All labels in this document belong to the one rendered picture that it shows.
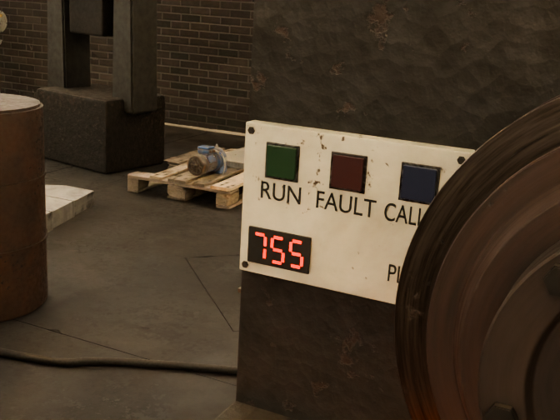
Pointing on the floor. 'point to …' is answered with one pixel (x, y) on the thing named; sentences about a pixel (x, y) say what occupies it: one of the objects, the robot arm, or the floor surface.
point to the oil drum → (22, 207)
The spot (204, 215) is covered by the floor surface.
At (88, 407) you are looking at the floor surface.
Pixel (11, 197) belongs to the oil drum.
